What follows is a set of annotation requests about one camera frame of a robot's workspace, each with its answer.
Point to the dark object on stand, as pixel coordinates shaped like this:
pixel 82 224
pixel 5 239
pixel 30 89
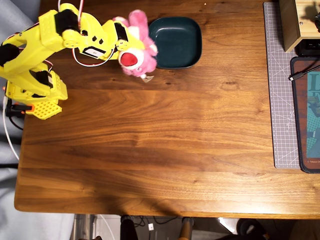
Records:
pixel 317 22

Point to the yellow gripper body black servo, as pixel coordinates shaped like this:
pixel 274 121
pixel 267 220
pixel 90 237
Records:
pixel 121 33

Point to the pink strawberry bear plush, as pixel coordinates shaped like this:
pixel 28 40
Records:
pixel 140 60

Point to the dark teal square plate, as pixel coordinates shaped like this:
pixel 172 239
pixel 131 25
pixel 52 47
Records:
pixel 180 42

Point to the black chair base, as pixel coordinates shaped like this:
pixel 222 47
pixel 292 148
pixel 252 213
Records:
pixel 250 228

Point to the grey cutting mat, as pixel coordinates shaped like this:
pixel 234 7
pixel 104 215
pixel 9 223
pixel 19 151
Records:
pixel 280 100

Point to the small white adapter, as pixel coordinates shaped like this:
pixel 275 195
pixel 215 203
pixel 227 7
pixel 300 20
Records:
pixel 150 226

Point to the black device under stand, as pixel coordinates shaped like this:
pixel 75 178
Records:
pixel 310 48

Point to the light wooden box stand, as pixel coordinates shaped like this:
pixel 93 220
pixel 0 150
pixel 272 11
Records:
pixel 290 25

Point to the printed mouse pad black edge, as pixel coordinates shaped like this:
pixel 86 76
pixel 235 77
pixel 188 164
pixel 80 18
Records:
pixel 301 125

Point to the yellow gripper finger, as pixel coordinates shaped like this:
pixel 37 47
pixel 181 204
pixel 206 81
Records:
pixel 135 45

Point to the black post under table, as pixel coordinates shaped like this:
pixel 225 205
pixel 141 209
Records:
pixel 127 228

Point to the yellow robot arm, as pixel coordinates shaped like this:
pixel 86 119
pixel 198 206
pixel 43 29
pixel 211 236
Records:
pixel 47 32

